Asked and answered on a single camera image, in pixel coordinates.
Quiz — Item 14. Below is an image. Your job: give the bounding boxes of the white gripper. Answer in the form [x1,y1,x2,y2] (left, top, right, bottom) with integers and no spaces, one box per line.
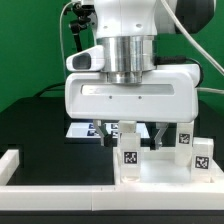
[65,64,200,150]

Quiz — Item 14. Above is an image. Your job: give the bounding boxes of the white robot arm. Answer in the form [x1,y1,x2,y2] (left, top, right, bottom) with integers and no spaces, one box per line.
[65,0,216,146]

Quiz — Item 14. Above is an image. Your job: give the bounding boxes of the white tag base sheet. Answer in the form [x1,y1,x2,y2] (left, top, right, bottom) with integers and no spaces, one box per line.
[66,122,150,139]

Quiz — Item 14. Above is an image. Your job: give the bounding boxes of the white U-shaped fence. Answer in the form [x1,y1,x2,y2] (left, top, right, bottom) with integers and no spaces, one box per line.
[0,150,224,211]

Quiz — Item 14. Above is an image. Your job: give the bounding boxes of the white cable right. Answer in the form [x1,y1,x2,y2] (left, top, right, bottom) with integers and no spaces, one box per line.
[159,0,224,95]

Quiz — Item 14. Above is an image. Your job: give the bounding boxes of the white cable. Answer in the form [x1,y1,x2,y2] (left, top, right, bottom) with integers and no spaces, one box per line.
[58,0,81,81]
[159,0,224,95]

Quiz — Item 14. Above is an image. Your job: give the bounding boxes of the black cables on table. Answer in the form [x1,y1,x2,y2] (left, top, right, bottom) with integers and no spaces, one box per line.
[33,82,67,98]

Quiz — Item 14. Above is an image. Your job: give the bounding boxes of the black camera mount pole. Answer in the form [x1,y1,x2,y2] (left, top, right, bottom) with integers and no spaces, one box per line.
[69,3,95,52]

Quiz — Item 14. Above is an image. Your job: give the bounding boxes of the white cable left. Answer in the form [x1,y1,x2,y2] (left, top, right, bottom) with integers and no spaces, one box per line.
[58,0,81,81]

